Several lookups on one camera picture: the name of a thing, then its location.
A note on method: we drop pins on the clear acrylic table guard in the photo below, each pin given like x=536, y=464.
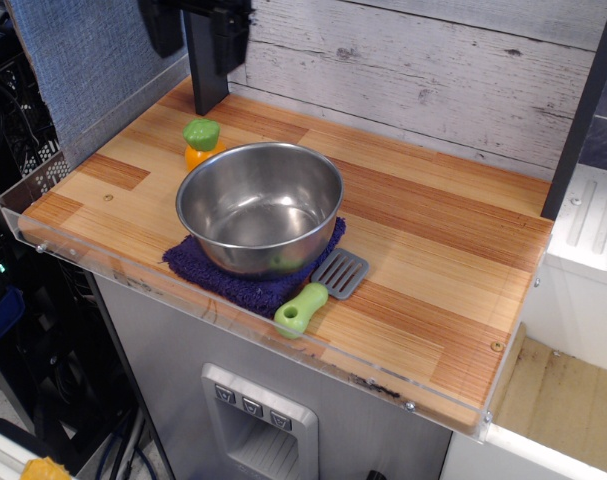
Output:
x=452, y=246

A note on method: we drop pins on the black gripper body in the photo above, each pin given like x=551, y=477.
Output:
x=200, y=6

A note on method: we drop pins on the silver toy fridge cabinet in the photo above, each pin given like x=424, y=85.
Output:
x=228, y=408

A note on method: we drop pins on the stainless steel bowl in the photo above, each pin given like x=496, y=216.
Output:
x=262, y=210

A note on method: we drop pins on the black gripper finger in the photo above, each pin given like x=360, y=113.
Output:
x=230, y=33
x=163, y=25

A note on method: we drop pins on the white toy sink counter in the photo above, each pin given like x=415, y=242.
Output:
x=550, y=406

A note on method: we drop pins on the black left support post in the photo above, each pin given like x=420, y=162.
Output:
x=209, y=87

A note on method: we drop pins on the grey spatula green handle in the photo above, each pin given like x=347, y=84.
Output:
x=338, y=276

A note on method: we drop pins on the black support post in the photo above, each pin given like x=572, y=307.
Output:
x=589, y=100
x=209, y=87

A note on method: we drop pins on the purple towel cloth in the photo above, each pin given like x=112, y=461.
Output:
x=262, y=297

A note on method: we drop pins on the orange toy carrot green top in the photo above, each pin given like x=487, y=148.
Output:
x=202, y=137

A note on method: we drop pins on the blue fabric panel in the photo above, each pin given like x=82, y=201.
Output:
x=95, y=66

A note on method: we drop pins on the black right support post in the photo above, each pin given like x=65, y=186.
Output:
x=589, y=100

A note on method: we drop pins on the black plastic crate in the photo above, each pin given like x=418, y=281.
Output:
x=27, y=134

